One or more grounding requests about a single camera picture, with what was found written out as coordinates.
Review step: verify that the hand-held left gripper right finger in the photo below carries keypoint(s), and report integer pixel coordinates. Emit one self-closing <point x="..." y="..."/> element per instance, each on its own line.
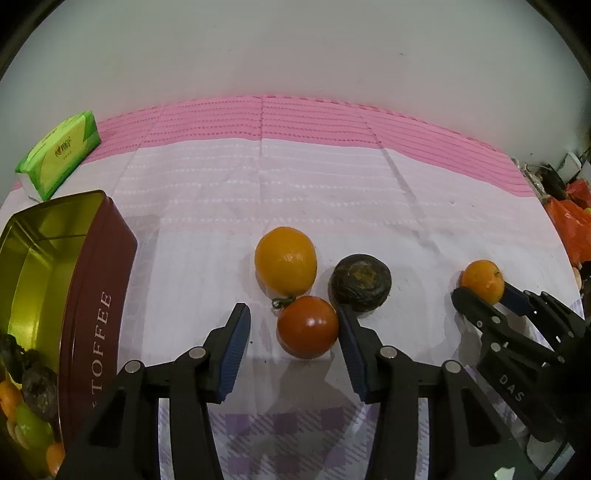
<point x="353" y="355"/>

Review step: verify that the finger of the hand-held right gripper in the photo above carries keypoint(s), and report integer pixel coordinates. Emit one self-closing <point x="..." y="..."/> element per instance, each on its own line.
<point x="480" y="318"/>
<point x="515" y="295"/>

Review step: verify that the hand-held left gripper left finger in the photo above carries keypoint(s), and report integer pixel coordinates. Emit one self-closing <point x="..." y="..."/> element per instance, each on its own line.
<point x="235" y="355"/>

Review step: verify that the red tomato with stem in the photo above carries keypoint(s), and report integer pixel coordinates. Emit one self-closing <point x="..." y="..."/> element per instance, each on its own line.
<point x="308" y="330"/>

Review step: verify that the dark round fruit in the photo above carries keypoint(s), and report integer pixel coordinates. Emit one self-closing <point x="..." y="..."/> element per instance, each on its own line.
<point x="361" y="279"/>

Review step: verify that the gold and maroon tin box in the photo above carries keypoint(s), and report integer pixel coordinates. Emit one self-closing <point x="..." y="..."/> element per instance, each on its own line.
<point x="87" y="286"/>

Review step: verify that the dark wrinkled fruit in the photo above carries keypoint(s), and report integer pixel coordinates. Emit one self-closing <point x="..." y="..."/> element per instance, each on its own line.
<point x="10" y="355"/>
<point x="40" y="392"/>

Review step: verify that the orange plastic bag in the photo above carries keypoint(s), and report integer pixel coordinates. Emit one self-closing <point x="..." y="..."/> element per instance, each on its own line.
<point x="572" y="221"/>

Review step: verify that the large orange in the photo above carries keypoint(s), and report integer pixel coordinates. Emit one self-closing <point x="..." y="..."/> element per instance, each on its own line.
<point x="286" y="261"/>

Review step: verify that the dark clutter pile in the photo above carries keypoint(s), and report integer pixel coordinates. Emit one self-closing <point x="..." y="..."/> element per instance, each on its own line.
<point x="549" y="177"/>

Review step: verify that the green lime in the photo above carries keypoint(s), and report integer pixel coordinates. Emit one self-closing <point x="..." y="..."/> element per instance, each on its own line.
<point x="33" y="424"/>

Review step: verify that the green tissue pack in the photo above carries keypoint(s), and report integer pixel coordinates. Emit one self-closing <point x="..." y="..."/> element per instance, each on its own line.
<point x="57" y="147"/>

